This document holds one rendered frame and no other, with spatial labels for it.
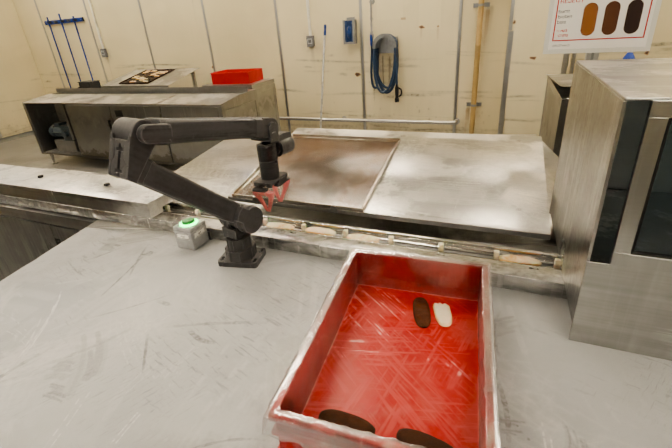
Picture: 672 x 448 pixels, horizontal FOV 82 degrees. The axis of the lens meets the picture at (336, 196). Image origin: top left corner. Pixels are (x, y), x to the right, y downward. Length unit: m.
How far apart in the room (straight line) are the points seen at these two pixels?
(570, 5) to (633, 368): 1.23
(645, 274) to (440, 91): 4.04
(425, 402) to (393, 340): 0.15
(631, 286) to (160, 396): 0.89
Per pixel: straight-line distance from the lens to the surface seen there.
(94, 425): 0.90
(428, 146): 1.59
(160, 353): 0.97
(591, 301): 0.90
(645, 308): 0.92
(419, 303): 0.95
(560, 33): 1.74
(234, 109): 4.06
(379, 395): 0.78
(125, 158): 0.88
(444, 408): 0.78
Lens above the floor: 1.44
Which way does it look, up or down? 24 degrees down
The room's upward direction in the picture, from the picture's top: 4 degrees counter-clockwise
